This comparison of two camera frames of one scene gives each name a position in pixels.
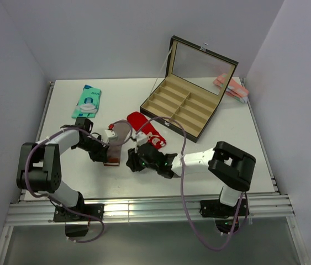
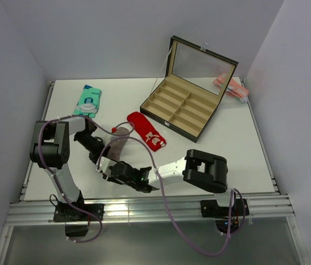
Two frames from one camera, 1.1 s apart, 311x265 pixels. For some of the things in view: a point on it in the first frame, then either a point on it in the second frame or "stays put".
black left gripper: (100, 155) stays put
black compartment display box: (195, 79) stays put
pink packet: (235, 89) stays put
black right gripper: (132, 161) to (111, 178)
